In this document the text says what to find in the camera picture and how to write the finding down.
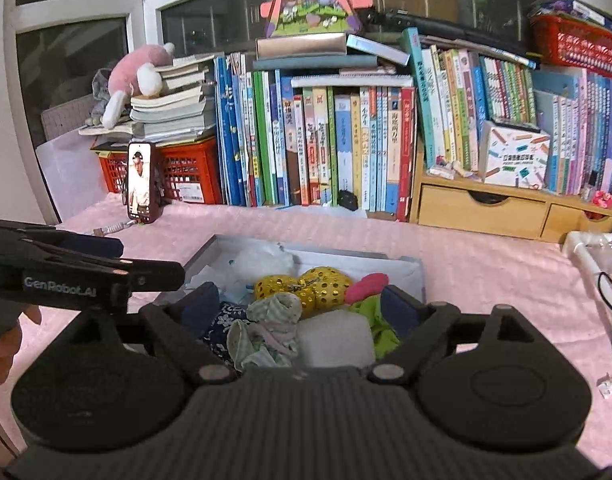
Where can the smartphone on stand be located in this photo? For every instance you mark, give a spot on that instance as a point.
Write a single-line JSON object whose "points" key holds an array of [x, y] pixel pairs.
{"points": [[144, 188]]}

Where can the white fluffy ball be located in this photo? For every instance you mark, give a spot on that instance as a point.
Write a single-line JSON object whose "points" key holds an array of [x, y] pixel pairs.
{"points": [[252, 264]]}

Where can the stack of lying books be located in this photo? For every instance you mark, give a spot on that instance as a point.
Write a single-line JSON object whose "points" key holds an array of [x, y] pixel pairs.
{"points": [[183, 111]]}

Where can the yellow sequin soft bow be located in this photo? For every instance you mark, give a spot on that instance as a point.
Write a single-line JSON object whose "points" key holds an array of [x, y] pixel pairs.
{"points": [[320, 289]]}

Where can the row of upright books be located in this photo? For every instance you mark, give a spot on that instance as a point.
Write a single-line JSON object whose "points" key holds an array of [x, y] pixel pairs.
{"points": [[297, 126]]}

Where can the small black object by books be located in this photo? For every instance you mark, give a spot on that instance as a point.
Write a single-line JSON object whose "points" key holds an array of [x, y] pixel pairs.
{"points": [[347, 200]]}

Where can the pink plush rabbit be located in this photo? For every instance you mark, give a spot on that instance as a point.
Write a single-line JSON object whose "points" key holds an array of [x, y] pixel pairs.
{"points": [[136, 75]]}

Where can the pink bed cloth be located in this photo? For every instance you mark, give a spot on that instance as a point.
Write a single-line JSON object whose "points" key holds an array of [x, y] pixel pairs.
{"points": [[473, 271]]}

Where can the pink and green soft toy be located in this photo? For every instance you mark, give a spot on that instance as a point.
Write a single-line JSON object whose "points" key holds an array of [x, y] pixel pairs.
{"points": [[364, 298]]}

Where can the grey shallow box tray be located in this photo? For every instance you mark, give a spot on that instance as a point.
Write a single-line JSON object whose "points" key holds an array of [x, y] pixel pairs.
{"points": [[213, 263]]}

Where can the red plastic basket right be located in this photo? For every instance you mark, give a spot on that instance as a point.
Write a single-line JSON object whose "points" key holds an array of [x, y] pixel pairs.
{"points": [[570, 42]]}

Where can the dark blue floral cloth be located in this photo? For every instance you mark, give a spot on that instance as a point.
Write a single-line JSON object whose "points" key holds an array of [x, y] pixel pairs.
{"points": [[216, 334]]}

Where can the crumpled white paper scrap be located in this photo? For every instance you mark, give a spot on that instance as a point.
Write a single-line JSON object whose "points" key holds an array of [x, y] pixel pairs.
{"points": [[604, 385]]}

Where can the green checked cloth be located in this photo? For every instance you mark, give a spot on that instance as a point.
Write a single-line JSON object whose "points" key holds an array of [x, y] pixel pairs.
{"points": [[267, 337]]}

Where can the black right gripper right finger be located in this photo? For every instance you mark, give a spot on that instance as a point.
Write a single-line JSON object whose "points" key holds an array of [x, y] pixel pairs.
{"points": [[422, 330]]}

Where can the wooden drawer shelf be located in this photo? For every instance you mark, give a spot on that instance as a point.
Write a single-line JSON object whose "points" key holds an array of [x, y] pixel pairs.
{"points": [[468, 205]]}

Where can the white label printer box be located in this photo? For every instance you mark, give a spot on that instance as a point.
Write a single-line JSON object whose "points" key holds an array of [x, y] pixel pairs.
{"points": [[514, 157]]}

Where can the triangular pink toy house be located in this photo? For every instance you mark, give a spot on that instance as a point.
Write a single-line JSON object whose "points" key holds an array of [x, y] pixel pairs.
{"points": [[287, 18]]}

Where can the red plastic crate left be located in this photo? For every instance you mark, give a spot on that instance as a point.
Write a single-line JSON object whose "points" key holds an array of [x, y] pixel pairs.
{"points": [[190, 171]]}

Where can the grey plush toy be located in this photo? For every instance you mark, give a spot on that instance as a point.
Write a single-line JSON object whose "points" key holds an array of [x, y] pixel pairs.
{"points": [[100, 95]]}

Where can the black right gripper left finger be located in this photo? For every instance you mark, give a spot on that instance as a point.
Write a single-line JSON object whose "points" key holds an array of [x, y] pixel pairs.
{"points": [[174, 334]]}

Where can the person's left hand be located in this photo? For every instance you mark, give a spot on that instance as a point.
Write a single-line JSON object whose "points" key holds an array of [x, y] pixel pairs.
{"points": [[10, 343]]}

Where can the clear plastic wrap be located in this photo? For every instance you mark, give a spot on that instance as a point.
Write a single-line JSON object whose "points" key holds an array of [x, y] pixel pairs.
{"points": [[600, 250]]}

